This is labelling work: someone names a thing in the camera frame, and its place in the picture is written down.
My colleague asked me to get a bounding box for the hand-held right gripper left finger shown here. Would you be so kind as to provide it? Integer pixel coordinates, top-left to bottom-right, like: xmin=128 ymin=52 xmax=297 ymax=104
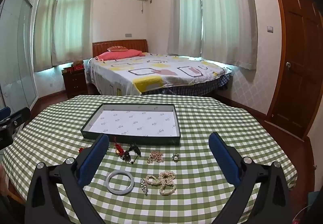
xmin=24 ymin=133 xmax=110 ymax=224

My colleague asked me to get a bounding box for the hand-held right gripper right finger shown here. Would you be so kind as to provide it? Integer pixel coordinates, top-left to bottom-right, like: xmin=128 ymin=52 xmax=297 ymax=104
xmin=208 ymin=132 xmax=294 ymax=224

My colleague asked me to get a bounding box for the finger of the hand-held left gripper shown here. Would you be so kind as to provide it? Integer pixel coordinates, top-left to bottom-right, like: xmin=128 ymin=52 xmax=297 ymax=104
xmin=0 ymin=107 xmax=31 ymax=129

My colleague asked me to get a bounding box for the white jade bangle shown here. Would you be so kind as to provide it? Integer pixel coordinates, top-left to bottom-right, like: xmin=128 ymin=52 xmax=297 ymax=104
xmin=105 ymin=170 xmax=134 ymax=195

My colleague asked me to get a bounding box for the black hair clip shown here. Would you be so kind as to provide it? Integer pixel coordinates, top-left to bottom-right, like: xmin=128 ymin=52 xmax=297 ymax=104
xmin=121 ymin=142 xmax=142 ymax=164

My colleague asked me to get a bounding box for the dark green shallow box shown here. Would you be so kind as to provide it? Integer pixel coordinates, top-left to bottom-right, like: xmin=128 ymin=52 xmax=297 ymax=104
xmin=80 ymin=103 xmax=181 ymax=146

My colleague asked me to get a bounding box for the rhinestone hair clip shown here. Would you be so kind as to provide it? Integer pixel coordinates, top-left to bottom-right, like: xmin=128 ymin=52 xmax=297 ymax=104
xmin=140 ymin=177 xmax=150 ymax=196

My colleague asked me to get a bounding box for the gold chain pile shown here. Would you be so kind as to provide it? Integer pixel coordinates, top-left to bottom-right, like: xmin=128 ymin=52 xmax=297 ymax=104
xmin=146 ymin=171 xmax=176 ymax=196

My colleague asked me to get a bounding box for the gold chain jewelry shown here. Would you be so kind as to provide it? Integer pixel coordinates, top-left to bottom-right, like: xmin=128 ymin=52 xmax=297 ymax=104
xmin=147 ymin=150 xmax=164 ymax=164

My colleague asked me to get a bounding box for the green checked tablecloth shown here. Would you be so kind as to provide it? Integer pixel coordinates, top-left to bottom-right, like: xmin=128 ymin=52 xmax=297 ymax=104
xmin=1 ymin=95 xmax=298 ymax=224

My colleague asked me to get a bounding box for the dark wooden nightstand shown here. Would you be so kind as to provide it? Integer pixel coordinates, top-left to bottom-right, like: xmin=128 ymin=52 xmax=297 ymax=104
xmin=62 ymin=68 xmax=89 ymax=100

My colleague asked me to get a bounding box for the glass wardrobe door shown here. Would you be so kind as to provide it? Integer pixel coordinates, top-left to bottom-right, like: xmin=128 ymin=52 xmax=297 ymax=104
xmin=0 ymin=0 xmax=39 ymax=119

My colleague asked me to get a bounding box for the red box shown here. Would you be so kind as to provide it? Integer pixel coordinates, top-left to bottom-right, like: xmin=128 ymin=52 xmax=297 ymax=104
xmin=63 ymin=66 xmax=84 ymax=74

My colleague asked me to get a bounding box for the blue plaid bed skirt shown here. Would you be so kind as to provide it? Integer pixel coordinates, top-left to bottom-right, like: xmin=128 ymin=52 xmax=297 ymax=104
xmin=141 ymin=74 xmax=231 ymax=96

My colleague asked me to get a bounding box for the white curtain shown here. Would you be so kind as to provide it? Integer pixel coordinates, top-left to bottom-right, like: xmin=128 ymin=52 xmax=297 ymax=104
xmin=34 ymin=0 xmax=63 ymax=73
xmin=167 ymin=0 xmax=202 ymax=56
xmin=197 ymin=0 xmax=258 ymax=70
xmin=52 ymin=0 xmax=98 ymax=67

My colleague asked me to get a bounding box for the bed with patterned sheet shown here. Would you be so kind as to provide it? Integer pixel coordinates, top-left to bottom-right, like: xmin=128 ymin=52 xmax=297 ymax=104
xmin=84 ymin=39 xmax=233 ymax=96

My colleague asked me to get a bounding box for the pink pillow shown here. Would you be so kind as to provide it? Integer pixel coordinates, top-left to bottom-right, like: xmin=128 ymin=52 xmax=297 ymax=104
xmin=96 ymin=49 xmax=146 ymax=61

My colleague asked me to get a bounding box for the brown wooden door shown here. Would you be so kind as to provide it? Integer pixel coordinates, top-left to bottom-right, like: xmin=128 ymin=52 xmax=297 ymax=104
xmin=265 ymin=0 xmax=323 ymax=142

